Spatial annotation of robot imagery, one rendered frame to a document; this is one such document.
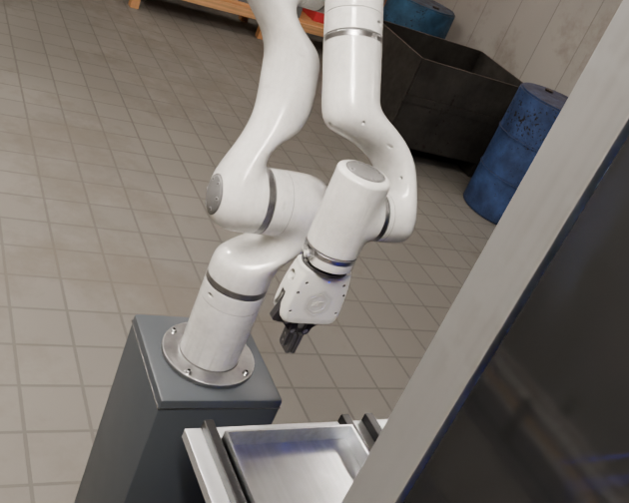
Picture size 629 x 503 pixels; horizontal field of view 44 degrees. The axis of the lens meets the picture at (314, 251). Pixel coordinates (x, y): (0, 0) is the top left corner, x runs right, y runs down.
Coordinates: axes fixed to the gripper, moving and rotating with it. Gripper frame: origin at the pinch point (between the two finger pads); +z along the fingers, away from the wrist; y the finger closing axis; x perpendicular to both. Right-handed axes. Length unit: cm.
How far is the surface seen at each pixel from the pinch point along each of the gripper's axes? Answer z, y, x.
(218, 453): 20.3, -8.0, -5.6
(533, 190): -51, -12, -40
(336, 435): 21.2, 17.4, -2.0
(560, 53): 7, 380, 352
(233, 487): 20.3, -7.6, -12.7
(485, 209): 104, 304, 270
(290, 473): 22.1, 4.8, -9.3
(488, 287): -41, -12, -41
